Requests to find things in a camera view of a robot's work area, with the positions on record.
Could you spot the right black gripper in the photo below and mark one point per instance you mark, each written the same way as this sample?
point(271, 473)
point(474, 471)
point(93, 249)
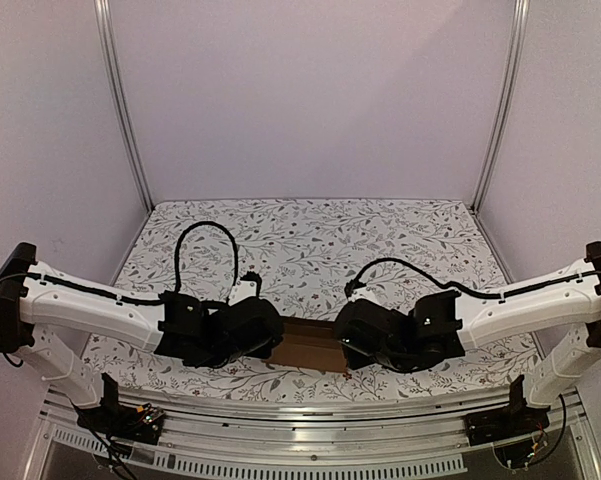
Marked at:
point(355, 337)

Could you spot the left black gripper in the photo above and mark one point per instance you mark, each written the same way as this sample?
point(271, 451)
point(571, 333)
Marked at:
point(265, 353)

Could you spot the brown cardboard box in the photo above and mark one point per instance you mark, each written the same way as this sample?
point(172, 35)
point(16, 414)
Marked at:
point(309, 344)

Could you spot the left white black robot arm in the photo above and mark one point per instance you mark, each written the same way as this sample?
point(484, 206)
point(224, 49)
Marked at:
point(35, 297)

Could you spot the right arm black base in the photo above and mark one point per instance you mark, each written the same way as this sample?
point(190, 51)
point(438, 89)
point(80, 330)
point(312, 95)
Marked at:
point(502, 423)

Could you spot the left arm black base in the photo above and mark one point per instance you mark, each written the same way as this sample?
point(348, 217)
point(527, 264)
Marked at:
point(143, 424)

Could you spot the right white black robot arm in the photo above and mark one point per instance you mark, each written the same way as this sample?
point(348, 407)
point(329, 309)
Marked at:
point(456, 319)

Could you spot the floral patterned table mat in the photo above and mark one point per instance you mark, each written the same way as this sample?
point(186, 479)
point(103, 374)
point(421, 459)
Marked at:
point(305, 251)

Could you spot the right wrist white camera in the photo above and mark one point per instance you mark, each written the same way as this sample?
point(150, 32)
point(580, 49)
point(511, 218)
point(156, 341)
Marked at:
point(356, 290)

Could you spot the front aluminium rail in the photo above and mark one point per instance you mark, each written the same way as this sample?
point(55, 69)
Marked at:
point(421, 438)

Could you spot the left aluminium frame post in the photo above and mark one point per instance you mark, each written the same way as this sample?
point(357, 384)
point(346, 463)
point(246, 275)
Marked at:
point(113, 72)

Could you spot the aluminium frame post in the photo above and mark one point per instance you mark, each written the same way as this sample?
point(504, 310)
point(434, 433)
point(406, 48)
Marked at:
point(507, 91)
point(113, 72)

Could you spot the right aluminium frame post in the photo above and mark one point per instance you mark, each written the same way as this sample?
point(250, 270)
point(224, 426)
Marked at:
point(507, 91)

